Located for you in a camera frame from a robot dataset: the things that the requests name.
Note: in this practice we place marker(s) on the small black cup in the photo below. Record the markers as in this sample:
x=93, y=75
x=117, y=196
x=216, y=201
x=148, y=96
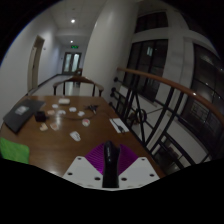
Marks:
x=40, y=116

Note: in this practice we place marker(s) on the black closed laptop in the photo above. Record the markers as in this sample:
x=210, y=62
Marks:
x=23, y=113

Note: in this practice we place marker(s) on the white paper pad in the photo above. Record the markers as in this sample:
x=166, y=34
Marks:
x=118, y=125

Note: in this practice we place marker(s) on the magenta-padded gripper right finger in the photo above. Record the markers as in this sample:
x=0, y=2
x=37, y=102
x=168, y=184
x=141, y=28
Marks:
x=136, y=170

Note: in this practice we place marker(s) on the side doorway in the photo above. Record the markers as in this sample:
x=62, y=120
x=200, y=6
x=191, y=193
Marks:
x=36, y=63

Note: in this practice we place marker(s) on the double glass door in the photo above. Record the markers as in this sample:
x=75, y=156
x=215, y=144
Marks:
x=71, y=62

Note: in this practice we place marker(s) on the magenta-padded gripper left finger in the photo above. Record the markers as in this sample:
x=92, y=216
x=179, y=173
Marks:
x=81, y=170

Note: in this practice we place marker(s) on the green exit sign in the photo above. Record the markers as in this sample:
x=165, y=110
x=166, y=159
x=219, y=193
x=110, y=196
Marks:
x=74, y=46

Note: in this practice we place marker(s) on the small white box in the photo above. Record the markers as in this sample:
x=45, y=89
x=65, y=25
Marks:
x=64, y=101

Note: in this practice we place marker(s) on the small dark upper window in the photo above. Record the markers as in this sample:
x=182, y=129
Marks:
x=151, y=21

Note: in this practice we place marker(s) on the pale beige sticker card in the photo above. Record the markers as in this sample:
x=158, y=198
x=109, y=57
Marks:
x=43, y=126

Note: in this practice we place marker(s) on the black railing with wooden handrail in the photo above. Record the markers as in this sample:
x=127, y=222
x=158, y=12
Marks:
x=166, y=110

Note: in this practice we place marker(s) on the green mouse pad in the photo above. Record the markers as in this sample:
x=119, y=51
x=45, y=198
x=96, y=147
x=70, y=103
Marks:
x=13, y=150

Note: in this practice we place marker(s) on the wide dark window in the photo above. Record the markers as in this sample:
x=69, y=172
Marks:
x=203, y=96

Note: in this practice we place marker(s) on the tall dark window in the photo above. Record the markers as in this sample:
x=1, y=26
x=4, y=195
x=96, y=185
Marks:
x=146, y=70

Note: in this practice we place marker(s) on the white and red sticker card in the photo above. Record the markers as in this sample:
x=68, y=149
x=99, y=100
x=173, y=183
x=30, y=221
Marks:
x=86, y=122

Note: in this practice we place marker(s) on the black computer mouse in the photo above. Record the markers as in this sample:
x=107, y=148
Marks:
x=110, y=163

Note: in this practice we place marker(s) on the round ceiling light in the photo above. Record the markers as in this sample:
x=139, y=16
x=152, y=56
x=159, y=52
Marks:
x=72, y=21

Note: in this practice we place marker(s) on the wooden armchair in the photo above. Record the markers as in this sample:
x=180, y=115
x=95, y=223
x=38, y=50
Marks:
x=78, y=80

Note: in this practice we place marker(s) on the pale orange sticker card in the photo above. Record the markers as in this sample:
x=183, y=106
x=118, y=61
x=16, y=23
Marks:
x=54, y=126

